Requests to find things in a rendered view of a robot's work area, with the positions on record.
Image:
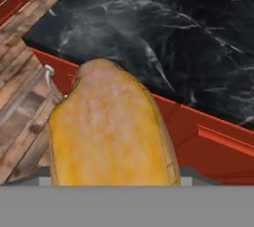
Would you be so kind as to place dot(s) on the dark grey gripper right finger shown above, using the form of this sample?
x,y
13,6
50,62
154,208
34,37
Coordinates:
x,y
189,177

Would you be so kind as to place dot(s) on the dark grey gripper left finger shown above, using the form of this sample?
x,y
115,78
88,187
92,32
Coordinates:
x,y
43,178

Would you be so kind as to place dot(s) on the red panelled cabinet door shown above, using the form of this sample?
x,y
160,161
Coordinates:
x,y
215,151

